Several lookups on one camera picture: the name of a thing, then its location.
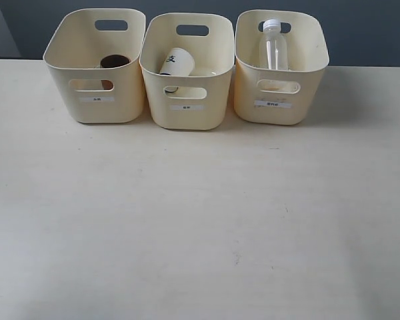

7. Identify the white paper cup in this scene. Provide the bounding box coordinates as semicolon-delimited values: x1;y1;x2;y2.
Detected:
159;47;195;77

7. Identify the clear plastic bottle white cap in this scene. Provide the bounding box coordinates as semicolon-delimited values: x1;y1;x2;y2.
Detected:
258;19;291;93

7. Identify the brown wooden cup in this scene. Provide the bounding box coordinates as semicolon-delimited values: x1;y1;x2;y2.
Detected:
99;55;131;90

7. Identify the cream bin middle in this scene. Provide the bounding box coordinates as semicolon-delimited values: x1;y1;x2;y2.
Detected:
139;13;234;130

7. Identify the cream bin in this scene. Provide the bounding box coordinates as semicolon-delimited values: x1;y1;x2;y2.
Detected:
139;13;234;130
43;8;146;123
234;9;329;125

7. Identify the cream bin right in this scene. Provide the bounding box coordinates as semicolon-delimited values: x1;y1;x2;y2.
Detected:
234;9;329;125

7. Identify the cream bin left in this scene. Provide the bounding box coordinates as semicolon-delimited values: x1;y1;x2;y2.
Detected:
43;8;146;123

